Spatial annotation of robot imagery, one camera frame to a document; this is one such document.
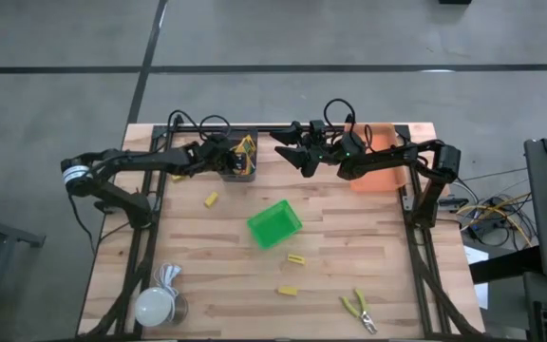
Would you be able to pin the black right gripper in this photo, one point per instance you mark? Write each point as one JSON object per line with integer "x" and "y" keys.
{"x": 321, "y": 154}

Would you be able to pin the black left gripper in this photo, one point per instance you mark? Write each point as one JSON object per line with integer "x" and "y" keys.
{"x": 209, "y": 154}

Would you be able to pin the yellow eraser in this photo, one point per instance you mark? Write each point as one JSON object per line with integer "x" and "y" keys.
{"x": 178, "y": 178}
{"x": 296, "y": 259}
{"x": 211, "y": 199}
{"x": 287, "y": 290}

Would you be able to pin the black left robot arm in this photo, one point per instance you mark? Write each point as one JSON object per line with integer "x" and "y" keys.
{"x": 126, "y": 159}

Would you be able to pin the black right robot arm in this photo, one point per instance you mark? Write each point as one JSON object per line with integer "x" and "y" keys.
{"x": 387, "y": 157}

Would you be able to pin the dark grey plastic bin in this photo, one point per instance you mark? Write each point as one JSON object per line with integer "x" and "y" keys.
{"x": 238, "y": 177}

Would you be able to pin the green plastic basket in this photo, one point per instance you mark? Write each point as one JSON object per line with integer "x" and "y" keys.
{"x": 274, "y": 224}

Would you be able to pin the orange plastic bin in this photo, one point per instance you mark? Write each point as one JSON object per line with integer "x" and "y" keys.
{"x": 378, "y": 179}

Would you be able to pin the white dome lamp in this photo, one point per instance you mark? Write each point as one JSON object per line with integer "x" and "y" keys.
{"x": 152, "y": 308}

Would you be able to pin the black power adapter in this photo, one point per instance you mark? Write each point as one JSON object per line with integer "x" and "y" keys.
{"x": 487, "y": 231}

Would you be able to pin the white paper sheet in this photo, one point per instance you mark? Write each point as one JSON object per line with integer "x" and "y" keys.
{"x": 475, "y": 256}

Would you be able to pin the black floor object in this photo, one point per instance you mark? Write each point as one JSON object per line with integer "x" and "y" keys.
{"x": 454, "y": 2}

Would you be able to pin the dark grey metal stand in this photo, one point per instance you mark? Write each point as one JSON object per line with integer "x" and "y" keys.
{"x": 7, "y": 235}

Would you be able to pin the black beam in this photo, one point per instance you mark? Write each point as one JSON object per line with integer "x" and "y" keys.
{"x": 506, "y": 266}

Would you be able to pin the black table frame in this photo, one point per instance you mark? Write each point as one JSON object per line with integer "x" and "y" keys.
{"x": 263, "y": 128}

